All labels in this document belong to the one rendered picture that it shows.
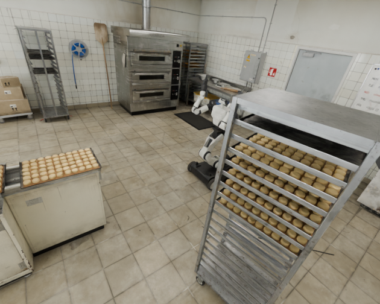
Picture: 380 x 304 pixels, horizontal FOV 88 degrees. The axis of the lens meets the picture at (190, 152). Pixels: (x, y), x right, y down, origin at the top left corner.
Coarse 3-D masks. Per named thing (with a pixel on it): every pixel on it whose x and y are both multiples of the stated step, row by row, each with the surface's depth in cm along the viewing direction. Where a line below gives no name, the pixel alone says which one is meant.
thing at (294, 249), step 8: (224, 200) 145; (232, 208) 142; (240, 216) 136; (248, 216) 137; (256, 224) 129; (264, 232) 126; (272, 232) 127; (280, 240) 122; (288, 248) 119; (296, 248) 117
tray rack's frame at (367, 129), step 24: (240, 96) 105; (264, 96) 112; (288, 96) 118; (288, 120) 89; (312, 120) 84; (336, 120) 88; (360, 120) 92; (360, 144) 75; (360, 168) 77; (336, 216) 89; (312, 240) 100; (240, 264) 199; (216, 288) 178; (240, 288) 180
